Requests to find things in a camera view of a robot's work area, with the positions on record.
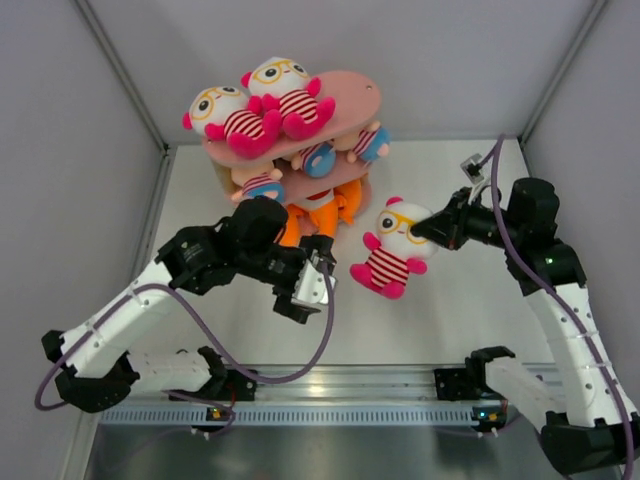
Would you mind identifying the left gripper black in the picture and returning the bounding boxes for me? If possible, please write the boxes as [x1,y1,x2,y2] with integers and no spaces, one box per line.
[237,237,335,323]

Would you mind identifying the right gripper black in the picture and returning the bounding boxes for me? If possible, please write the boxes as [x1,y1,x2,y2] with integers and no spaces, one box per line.
[412,187,523,251]

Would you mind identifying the orange shrimp plush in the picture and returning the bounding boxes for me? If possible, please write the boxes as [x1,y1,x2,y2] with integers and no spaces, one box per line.
[278,204,317,247]
[300,179,363,237]

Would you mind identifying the white pink doll back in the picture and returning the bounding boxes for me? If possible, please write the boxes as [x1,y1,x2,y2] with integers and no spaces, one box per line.
[349,196,439,300]

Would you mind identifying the white pink doll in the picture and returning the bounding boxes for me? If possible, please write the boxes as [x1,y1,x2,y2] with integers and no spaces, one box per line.
[182,86,282,160]
[349,196,439,300]
[241,56,336,141]

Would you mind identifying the boy doll black hair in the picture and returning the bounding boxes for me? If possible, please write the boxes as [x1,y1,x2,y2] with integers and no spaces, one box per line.
[331,121,391,164]

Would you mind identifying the boy doll striped shirt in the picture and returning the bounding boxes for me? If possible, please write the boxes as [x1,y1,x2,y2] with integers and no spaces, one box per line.
[290,142,336,178]

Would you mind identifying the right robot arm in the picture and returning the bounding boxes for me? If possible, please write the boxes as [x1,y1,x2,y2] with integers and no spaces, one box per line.
[350,177,639,478]

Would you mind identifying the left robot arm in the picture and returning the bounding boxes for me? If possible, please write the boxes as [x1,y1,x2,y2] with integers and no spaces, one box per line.
[35,197,335,413]

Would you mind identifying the boy doll on middle shelf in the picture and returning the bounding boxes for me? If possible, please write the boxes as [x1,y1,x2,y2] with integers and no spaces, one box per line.
[231,167,285,203]

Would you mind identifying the pink three-tier toy shelf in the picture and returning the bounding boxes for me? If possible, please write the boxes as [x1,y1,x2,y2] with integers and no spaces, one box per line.
[201,70,381,203]

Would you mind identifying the white pink doll on shelf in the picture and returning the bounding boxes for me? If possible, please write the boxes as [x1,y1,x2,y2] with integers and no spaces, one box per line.
[182,86,282,160]

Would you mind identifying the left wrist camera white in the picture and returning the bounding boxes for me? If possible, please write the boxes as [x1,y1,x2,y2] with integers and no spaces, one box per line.
[292,250,337,307]

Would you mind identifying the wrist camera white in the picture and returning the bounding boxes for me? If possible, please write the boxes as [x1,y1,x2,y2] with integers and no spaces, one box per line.
[292,250,337,307]
[460,153,487,185]

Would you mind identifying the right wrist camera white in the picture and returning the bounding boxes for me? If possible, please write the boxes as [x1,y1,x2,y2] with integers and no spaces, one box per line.
[460,153,487,185]

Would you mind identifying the aluminium front frame rail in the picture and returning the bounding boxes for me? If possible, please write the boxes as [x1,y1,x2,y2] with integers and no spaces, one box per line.
[79,363,625,402]

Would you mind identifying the aluminium frame rail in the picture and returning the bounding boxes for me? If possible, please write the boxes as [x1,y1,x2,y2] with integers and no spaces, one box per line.
[113,146,177,301]
[79,363,625,402]

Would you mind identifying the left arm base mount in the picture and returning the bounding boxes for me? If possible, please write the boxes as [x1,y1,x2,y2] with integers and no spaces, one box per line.
[179,369,256,402]

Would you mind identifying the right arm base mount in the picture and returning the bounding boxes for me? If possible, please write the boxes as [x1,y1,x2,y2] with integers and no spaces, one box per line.
[433,367,502,401]

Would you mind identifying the aluminium left frame rail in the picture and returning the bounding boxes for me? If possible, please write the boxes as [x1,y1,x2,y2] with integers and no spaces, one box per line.
[113,146,177,301]

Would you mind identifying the white slotted cable duct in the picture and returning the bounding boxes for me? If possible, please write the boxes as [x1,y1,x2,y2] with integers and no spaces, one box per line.
[100,402,503,427]

